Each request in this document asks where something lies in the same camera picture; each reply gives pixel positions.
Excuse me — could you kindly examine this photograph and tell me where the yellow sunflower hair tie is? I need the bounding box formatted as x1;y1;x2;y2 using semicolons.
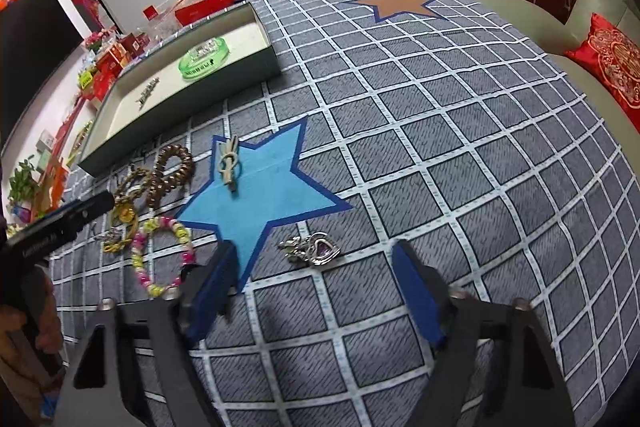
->
102;196;141;255

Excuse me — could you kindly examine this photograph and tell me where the green potted plant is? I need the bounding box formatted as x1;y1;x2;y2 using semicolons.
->
9;156;38;206

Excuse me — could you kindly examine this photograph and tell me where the silver rhinestone hair clip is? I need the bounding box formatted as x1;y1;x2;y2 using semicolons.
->
137;77;160;109

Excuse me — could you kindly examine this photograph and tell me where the beige green sofa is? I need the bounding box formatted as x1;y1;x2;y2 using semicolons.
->
480;0;640;172

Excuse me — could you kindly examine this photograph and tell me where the red gift box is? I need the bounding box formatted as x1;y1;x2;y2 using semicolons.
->
92;41;131;102

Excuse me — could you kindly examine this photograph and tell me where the grey grid tablecloth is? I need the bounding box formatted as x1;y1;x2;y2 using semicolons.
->
65;0;639;426

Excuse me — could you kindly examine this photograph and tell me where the red embroidered cushion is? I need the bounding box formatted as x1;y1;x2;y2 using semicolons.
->
564;13;640;130

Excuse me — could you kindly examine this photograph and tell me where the person's hand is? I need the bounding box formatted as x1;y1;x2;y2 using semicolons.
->
0;265;65;388

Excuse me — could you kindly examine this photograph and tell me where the beige bow hair clip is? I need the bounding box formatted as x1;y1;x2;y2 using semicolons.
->
217;135;240;193

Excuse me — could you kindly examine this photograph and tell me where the green translucent bracelet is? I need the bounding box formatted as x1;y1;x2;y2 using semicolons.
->
178;37;231;82

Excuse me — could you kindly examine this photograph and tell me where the brown spiral hair tie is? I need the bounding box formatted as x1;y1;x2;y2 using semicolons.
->
145;144;196;210

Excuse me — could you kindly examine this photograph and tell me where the pink yellow beaded bracelet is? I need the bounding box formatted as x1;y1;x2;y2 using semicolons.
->
130;215;196;299

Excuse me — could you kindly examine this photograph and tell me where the dark green jewelry tray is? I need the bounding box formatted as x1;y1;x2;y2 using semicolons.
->
78;2;281;176

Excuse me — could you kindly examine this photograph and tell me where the silver heart pendant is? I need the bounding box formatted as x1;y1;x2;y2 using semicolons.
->
278;232;341;267

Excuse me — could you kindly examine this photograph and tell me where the black television screen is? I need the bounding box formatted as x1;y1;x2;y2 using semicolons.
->
0;0;81;141

